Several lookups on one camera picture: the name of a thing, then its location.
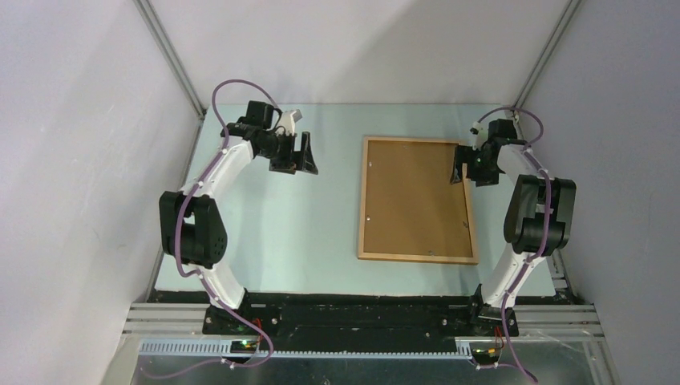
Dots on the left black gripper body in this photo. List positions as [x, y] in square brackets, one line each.
[277, 143]

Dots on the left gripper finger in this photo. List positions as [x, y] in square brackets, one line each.
[283, 162]
[304, 156]

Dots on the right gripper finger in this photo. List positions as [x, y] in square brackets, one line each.
[486, 177]
[457, 174]

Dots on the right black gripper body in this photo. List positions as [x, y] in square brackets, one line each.
[475, 160]

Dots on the brown cardboard backing board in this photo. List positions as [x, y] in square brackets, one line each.
[414, 202]

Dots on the light wooden picture frame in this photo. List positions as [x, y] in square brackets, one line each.
[414, 260]

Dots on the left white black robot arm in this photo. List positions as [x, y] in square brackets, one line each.
[192, 229]

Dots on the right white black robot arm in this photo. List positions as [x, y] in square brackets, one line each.
[538, 220]

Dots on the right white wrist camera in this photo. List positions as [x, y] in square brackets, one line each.
[480, 133]

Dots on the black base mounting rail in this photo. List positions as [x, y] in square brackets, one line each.
[361, 324]

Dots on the aluminium extrusion frame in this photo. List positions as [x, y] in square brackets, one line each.
[559, 341]

